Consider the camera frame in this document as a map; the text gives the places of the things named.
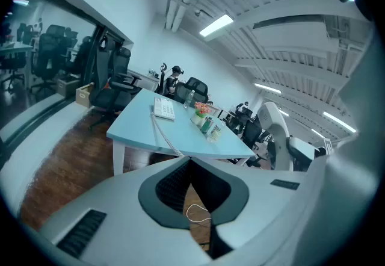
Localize white coiled telephone cord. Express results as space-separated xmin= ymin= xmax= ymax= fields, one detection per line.
xmin=150 ymin=111 xmax=185 ymax=158

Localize white office desk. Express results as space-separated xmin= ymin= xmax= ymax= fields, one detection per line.
xmin=127 ymin=68 xmax=161 ymax=93

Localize pink flowers in white pot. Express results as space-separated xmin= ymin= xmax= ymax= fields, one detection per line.
xmin=189 ymin=101 xmax=212 ymax=126

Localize rectangular ceiling light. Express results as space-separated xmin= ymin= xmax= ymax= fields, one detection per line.
xmin=198 ymin=13 xmax=235 ymax=38

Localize glass partition with black frame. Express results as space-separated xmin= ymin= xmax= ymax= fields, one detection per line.
xmin=0 ymin=0 xmax=135 ymax=145

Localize black office chair with headrest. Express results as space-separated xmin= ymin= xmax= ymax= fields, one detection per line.
xmin=154 ymin=62 xmax=168 ymax=96

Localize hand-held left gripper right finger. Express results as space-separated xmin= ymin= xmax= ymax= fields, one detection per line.
xmin=189 ymin=156 xmax=307 ymax=259

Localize white carton with green print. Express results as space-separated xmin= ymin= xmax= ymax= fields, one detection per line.
xmin=207 ymin=124 xmax=225 ymax=143

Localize black mesh office chair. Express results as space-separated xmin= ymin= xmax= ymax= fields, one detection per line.
xmin=173 ymin=76 xmax=209 ymax=107

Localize group of black office chairs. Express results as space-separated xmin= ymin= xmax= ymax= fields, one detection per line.
xmin=224 ymin=102 xmax=278 ymax=169

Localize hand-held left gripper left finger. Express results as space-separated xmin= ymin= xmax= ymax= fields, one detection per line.
xmin=40 ymin=156 xmax=211 ymax=266

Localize clear plastic bottle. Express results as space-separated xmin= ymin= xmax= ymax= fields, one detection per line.
xmin=183 ymin=89 xmax=196 ymax=109

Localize long ceiling light strip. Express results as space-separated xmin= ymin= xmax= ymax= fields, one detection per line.
xmin=253 ymin=82 xmax=282 ymax=94
xmin=322 ymin=111 xmax=358 ymax=134

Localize white telephone handset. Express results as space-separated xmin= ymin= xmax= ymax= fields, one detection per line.
xmin=257 ymin=101 xmax=294 ymax=171

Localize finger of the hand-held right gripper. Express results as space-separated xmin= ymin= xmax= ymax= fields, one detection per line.
xmin=288 ymin=135 xmax=320 ymax=172

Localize white telephone base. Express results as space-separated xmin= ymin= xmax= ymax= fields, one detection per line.
xmin=153 ymin=96 xmax=176 ymax=122

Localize green and white carton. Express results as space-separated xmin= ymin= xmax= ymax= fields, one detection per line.
xmin=200 ymin=117 xmax=214 ymax=135

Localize black office chair with armrests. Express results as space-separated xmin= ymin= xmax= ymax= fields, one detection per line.
xmin=107 ymin=46 xmax=143 ymax=113
xmin=89 ymin=32 xmax=121 ymax=128

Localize white cable loop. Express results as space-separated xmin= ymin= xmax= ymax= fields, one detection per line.
xmin=185 ymin=203 xmax=212 ymax=223

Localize open cardboard box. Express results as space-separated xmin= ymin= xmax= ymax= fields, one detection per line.
xmin=75 ymin=83 xmax=95 ymax=107

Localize person's light grey shirt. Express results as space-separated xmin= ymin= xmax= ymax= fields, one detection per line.
xmin=300 ymin=29 xmax=381 ymax=266

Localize white table leg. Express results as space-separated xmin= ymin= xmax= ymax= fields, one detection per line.
xmin=112 ymin=138 xmax=126 ymax=177

